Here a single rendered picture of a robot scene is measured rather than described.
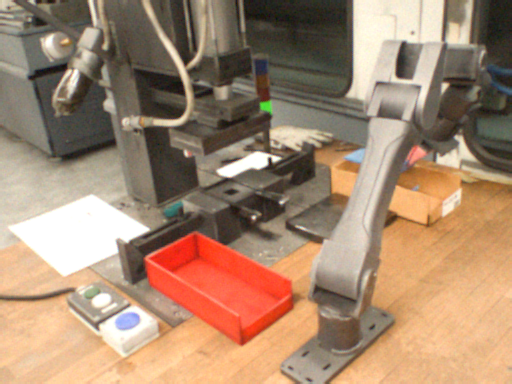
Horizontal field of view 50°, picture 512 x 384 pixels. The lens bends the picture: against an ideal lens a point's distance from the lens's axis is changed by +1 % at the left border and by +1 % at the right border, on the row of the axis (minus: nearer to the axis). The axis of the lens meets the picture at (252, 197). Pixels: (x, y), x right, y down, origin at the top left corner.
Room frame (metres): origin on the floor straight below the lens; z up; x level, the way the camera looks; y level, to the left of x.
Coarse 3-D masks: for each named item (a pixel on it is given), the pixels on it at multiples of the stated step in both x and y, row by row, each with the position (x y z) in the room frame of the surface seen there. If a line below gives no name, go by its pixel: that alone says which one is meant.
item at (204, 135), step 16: (176, 80) 1.20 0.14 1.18; (160, 96) 1.13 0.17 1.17; (176, 96) 1.08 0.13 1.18; (208, 96) 1.05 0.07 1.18; (224, 96) 1.02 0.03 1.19; (240, 96) 1.03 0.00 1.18; (256, 96) 1.02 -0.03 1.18; (208, 112) 1.01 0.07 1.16; (224, 112) 0.98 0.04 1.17; (240, 112) 0.98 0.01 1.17; (256, 112) 1.05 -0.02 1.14; (176, 128) 1.00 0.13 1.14; (192, 128) 0.99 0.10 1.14; (208, 128) 0.98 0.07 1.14; (224, 128) 0.97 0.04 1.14; (240, 128) 0.99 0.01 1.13; (256, 128) 1.02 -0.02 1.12; (176, 144) 0.99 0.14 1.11; (192, 144) 0.95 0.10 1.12; (208, 144) 0.94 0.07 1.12; (224, 144) 0.96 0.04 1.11
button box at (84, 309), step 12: (72, 288) 0.83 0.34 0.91; (84, 288) 0.80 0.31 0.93; (108, 288) 0.79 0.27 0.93; (72, 300) 0.77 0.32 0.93; (84, 300) 0.76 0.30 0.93; (120, 300) 0.76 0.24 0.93; (72, 312) 0.77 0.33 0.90; (84, 312) 0.73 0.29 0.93; (96, 312) 0.73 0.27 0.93; (108, 312) 0.73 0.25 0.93; (96, 324) 0.71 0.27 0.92
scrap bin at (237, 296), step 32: (160, 256) 0.85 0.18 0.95; (192, 256) 0.90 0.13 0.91; (224, 256) 0.85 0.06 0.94; (160, 288) 0.80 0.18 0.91; (192, 288) 0.73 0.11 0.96; (224, 288) 0.79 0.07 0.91; (256, 288) 0.79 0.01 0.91; (288, 288) 0.73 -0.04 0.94; (224, 320) 0.67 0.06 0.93; (256, 320) 0.67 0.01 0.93
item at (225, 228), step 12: (276, 192) 1.05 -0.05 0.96; (240, 204) 0.98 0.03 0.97; (252, 204) 1.00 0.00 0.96; (264, 204) 1.02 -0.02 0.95; (204, 216) 0.96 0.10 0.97; (228, 216) 0.96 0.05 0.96; (264, 216) 1.02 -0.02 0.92; (276, 216) 1.04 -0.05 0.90; (204, 228) 0.96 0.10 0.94; (216, 228) 0.93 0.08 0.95; (228, 228) 0.95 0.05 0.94; (240, 228) 0.97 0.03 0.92; (216, 240) 0.93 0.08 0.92; (228, 240) 0.95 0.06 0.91
